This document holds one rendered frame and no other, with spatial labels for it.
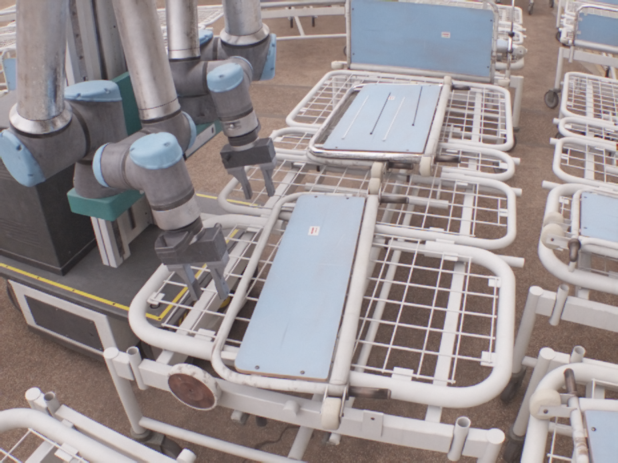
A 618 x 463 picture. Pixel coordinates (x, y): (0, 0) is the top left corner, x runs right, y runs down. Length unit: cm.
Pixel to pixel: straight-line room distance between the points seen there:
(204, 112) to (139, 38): 70
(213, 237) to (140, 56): 39
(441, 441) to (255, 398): 39
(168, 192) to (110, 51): 81
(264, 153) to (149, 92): 40
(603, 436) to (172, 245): 85
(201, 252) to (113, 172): 23
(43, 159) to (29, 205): 51
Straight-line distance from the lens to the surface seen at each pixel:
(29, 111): 127
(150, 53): 115
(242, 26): 168
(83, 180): 148
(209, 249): 109
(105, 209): 146
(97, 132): 139
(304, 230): 151
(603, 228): 158
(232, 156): 146
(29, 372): 208
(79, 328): 188
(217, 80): 137
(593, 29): 397
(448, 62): 281
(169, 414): 179
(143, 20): 115
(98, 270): 186
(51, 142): 129
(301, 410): 117
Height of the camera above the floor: 136
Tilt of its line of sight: 33 degrees down
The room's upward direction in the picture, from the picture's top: 2 degrees counter-clockwise
